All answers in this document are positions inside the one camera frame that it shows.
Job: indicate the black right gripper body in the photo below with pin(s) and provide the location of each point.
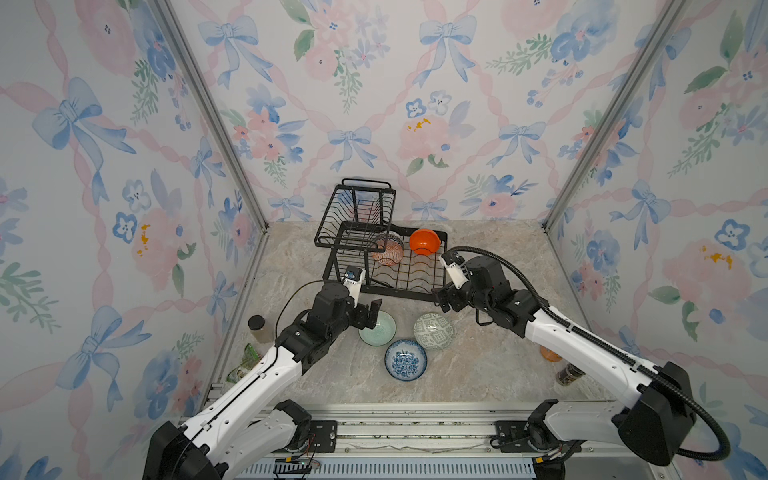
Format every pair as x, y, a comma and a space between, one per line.
458, 300

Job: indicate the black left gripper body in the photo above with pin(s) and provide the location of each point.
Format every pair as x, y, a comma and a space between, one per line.
356, 317

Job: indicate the pale green ceramic bowl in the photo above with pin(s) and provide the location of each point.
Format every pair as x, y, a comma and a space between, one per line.
382, 333

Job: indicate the orange plastic bowl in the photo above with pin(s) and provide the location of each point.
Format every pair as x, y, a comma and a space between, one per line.
424, 242

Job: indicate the blue patterned ceramic bowl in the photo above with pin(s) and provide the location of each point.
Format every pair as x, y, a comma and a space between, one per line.
405, 360

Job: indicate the red patterned ceramic bowl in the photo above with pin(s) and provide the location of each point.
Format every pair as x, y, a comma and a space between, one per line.
389, 253

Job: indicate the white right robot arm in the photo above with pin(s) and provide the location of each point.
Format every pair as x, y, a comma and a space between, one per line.
643, 416

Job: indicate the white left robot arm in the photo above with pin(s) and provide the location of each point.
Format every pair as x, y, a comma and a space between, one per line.
248, 422

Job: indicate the black lid jar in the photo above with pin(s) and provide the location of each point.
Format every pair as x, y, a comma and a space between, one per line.
259, 329

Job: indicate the green packet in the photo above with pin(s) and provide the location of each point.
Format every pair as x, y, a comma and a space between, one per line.
250, 358

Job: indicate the dark spice jar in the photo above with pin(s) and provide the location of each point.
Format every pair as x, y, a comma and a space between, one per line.
569, 374

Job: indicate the black wire dish rack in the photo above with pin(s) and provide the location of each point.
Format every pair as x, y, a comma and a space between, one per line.
357, 229

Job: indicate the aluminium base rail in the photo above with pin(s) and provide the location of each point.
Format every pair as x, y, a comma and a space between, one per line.
449, 440

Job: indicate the aluminium left corner post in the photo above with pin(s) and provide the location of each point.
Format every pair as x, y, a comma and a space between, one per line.
179, 46

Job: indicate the aluminium corner post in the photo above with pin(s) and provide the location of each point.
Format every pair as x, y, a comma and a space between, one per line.
659, 33
179, 46

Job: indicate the aluminium right corner post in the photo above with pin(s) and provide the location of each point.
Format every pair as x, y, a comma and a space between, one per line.
659, 33

